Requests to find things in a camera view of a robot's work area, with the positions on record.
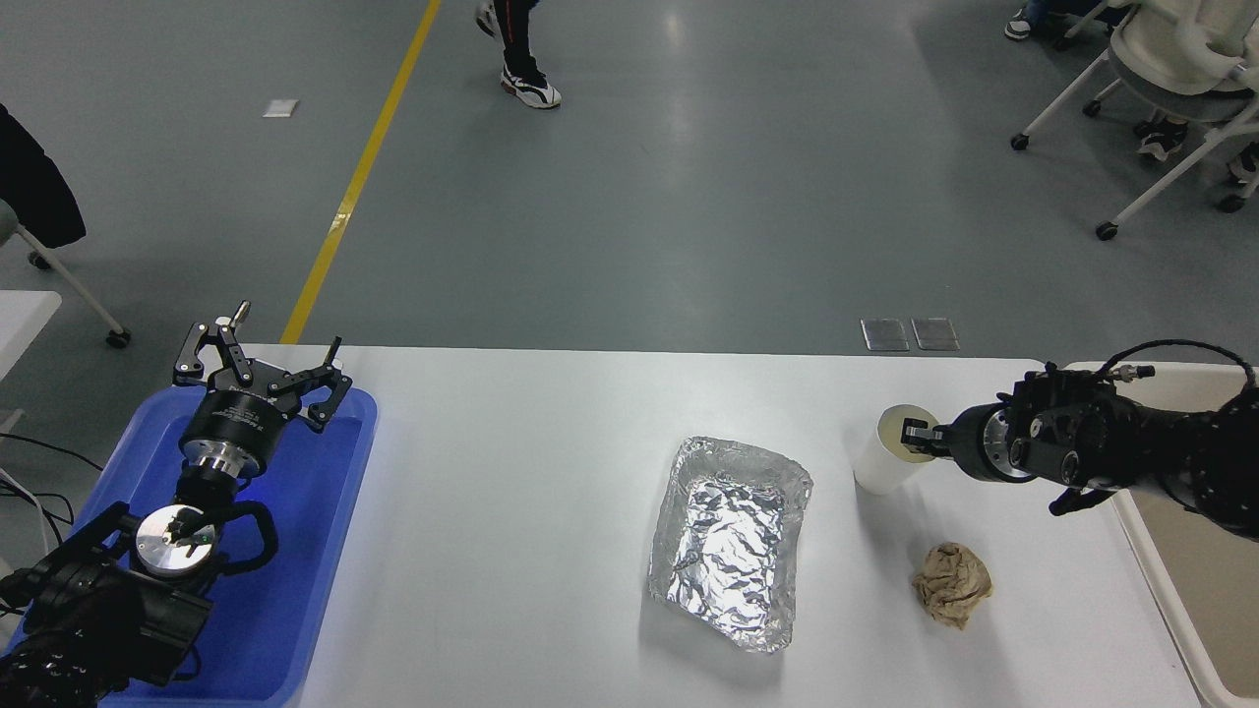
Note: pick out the metal floor plate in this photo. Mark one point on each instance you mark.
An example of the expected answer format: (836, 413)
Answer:
(884, 334)
(934, 332)

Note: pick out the crinkled foil tray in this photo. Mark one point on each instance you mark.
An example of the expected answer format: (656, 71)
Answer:
(728, 541)

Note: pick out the grey wheeled chair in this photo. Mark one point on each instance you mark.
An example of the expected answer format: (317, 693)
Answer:
(74, 285)

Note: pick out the white paper cup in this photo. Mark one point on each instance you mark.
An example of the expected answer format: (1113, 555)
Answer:
(878, 472)

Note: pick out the crumpled tan paper ball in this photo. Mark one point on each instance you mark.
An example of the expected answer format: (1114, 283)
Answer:
(950, 585)

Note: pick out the blue plastic tray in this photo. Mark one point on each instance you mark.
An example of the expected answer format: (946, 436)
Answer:
(315, 531)

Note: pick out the large pale bin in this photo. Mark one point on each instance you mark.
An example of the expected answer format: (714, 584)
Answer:
(1200, 590)

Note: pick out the small white table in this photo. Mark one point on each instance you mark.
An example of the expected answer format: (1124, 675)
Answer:
(20, 324)

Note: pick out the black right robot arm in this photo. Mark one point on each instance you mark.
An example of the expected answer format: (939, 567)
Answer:
(1131, 442)

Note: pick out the white office chair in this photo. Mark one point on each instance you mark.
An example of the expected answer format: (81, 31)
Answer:
(1170, 59)

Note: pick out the person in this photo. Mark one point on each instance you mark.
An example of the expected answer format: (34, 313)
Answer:
(34, 187)
(1023, 22)
(1163, 138)
(519, 49)

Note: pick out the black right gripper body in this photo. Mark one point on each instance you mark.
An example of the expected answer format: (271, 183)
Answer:
(972, 442)

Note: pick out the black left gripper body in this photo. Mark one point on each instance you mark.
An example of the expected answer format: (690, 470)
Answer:
(236, 418)

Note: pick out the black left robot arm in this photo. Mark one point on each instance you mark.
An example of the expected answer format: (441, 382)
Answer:
(98, 610)

